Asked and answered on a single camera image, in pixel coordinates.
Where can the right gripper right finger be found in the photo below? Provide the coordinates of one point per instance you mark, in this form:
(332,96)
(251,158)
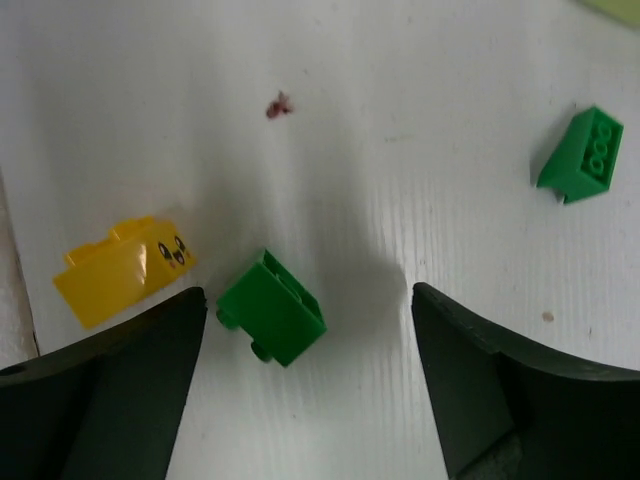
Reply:
(507,407)

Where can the small dark green lego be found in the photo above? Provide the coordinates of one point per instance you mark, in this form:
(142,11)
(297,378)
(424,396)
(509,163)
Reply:
(583,163)

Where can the small yellow lego brick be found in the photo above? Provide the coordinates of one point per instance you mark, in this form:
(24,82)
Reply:
(138,257)

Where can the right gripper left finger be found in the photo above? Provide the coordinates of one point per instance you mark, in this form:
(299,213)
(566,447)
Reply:
(106,407)

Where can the light green lego brick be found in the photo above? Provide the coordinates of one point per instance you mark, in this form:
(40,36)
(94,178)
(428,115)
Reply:
(624,11)

